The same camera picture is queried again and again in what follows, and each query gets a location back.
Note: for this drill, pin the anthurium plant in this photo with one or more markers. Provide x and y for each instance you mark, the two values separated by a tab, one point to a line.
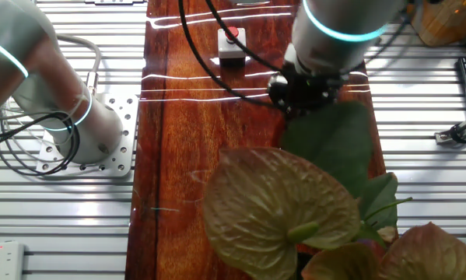
279	194

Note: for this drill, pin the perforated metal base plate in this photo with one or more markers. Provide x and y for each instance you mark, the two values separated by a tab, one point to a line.
123	116

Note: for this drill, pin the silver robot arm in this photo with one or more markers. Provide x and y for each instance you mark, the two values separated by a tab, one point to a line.
333	23

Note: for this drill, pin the glossy wood pattern mat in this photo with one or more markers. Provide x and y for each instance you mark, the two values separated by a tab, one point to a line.
186	155

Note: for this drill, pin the red push button box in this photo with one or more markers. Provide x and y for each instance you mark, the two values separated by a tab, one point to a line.
232	48

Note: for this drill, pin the white power strip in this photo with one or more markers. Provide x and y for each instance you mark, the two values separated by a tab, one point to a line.
3	260

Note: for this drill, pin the brown cardboard box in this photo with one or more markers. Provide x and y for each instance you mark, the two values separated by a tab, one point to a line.
446	23

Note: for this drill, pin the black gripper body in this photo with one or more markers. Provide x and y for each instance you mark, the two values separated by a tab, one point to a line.
302	95

